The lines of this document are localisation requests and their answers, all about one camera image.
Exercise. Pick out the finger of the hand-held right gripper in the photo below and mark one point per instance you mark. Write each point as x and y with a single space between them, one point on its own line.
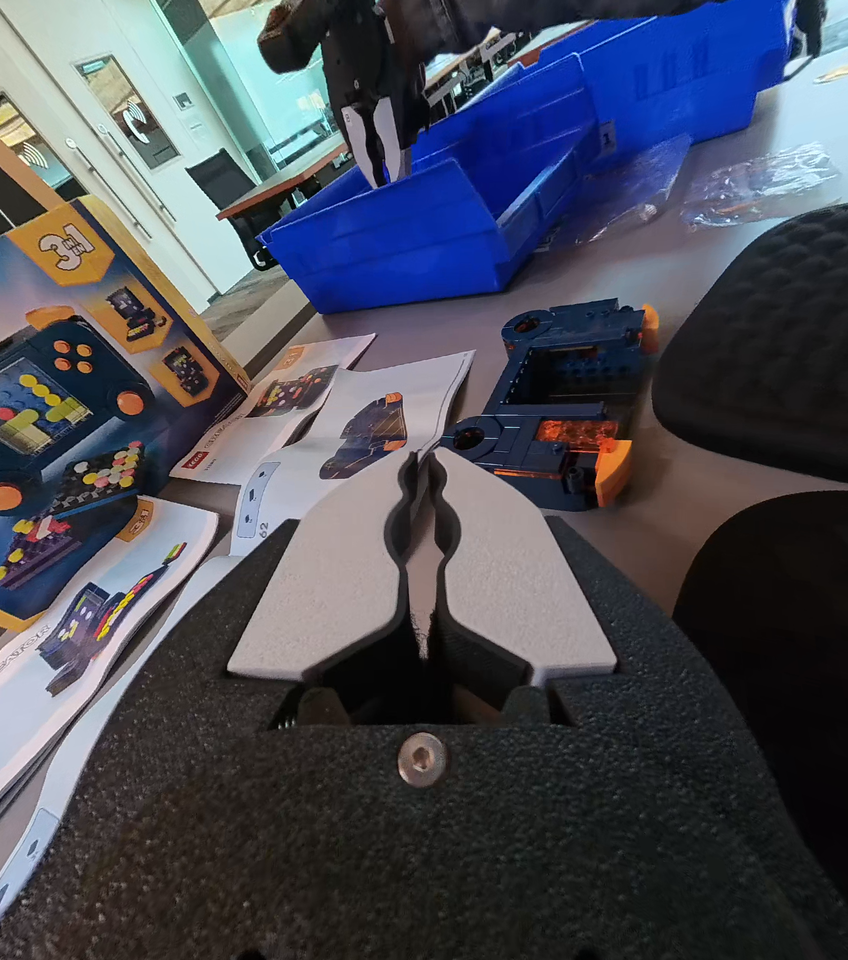
360 139
391 142

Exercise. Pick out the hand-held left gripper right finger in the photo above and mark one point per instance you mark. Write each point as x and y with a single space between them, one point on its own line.
521 585

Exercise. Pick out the instruction booklet purple model cover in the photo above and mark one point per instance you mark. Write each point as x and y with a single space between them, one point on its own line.
3 712

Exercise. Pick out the blue plastic bin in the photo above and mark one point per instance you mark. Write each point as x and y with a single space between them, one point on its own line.
679 75
394 247

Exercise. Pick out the small yellow object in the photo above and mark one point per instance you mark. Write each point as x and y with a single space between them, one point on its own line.
840 73

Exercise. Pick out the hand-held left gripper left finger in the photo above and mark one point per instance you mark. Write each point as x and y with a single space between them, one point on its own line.
319 592

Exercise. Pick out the toy brick set box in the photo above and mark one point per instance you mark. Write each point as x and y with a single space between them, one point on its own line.
131 285

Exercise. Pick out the black bumpy cushion pad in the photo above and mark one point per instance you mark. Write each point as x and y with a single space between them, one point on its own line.
791 337

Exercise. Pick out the instruction booklet arcade machine cover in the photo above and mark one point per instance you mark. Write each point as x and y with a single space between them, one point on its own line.
228 450

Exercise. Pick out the blue orange brick model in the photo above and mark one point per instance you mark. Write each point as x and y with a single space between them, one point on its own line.
544 450

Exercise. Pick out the black office chair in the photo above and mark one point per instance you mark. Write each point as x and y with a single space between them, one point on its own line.
221 176

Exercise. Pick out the glass office partition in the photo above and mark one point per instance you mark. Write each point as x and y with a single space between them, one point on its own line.
259 75

